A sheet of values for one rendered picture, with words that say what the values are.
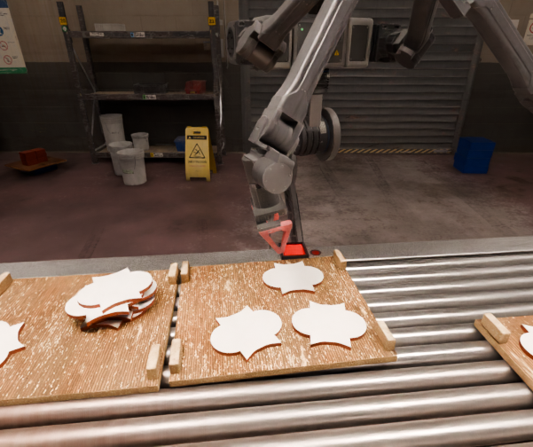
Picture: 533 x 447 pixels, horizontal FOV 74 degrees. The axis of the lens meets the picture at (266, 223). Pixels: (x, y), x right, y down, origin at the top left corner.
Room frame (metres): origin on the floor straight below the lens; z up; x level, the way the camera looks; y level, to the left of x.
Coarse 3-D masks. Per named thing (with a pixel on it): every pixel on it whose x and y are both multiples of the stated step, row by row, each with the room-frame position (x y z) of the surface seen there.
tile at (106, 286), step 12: (108, 276) 0.64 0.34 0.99; (120, 276) 0.64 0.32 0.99; (132, 276) 0.64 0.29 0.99; (144, 276) 0.64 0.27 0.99; (84, 288) 0.59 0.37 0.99; (96, 288) 0.59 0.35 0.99; (108, 288) 0.59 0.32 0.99; (120, 288) 0.59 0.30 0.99; (132, 288) 0.59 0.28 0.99; (144, 288) 0.59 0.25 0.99; (84, 300) 0.56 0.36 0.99; (96, 300) 0.56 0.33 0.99; (108, 300) 0.56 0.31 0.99; (120, 300) 0.56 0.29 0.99; (132, 300) 0.56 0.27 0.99
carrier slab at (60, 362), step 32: (32, 288) 0.67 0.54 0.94; (64, 288) 0.67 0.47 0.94; (160, 288) 0.67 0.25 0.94; (0, 320) 0.56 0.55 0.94; (32, 320) 0.56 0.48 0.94; (64, 320) 0.56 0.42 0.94; (160, 320) 0.56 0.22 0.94; (32, 352) 0.48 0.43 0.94; (64, 352) 0.48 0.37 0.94; (96, 352) 0.48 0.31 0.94; (128, 352) 0.48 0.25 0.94; (0, 384) 0.41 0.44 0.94; (32, 384) 0.41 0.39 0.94; (64, 384) 0.41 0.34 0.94; (96, 384) 0.41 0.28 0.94; (128, 384) 0.41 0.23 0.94
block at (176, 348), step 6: (174, 342) 0.48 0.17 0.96; (180, 342) 0.48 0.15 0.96; (174, 348) 0.46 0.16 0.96; (180, 348) 0.47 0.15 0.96; (174, 354) 0.45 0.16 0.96; (180, 354) 0.46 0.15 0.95; (174, 360) 0.44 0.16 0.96; (180, 360) 0.45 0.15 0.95; (174, 366) 0.43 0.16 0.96; (180, 366) 0.44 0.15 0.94; (174, 372) 0.43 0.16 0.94
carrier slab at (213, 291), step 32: (192, 288) 0.67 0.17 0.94; (224, 288) 0.67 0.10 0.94; (256, 288) 0.67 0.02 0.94; (320, 288) 0.67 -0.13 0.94; (352, 288) 0.67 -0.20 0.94; (192, 320) 0.56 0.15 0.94; (288, 320) 0.56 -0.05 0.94; (192, 352) 0.48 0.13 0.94; (288, 352) 0.48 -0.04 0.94; (320, 352) 0.48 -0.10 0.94; (352, 352) 0.48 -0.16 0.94; (384, 352) 0.48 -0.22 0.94; (192, 384) 0.42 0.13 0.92
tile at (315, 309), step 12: (300, 312) 0.58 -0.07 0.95; (312, 312) 0.58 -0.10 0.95; (324, 312) 0.58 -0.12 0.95; (336, 312) 0.58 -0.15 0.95; (348, 312) 0.58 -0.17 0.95; (300, 324) 0.54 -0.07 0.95; (312, 324) 0.54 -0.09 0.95; (324, 324) 0.54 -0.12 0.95; (336, 324) 0.54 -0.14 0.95; (348, 324) 0.54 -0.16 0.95; (360, 324) 0.54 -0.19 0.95; (312, 336) 0.51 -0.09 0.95; (324, 336) 0.51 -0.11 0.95; (336, 336) 0.51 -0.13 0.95; (348, 336) 0.51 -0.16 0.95; (360, 336) 0.51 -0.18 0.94; (348, 348) 0.48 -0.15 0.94
